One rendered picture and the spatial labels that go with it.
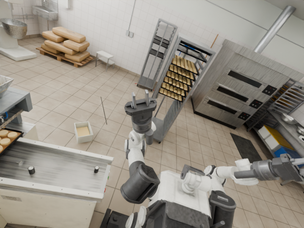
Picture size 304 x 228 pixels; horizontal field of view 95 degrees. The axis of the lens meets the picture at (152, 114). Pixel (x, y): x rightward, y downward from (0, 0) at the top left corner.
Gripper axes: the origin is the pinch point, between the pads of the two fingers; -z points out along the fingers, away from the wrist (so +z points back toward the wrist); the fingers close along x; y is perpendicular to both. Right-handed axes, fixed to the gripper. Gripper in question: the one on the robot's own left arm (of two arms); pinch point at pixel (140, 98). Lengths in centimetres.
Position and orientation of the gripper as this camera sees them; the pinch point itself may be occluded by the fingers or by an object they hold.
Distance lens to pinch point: 50.7
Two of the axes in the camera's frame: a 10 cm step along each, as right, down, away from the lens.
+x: 9.5, -2.3, 2.0
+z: -0.2, 6.1, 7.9
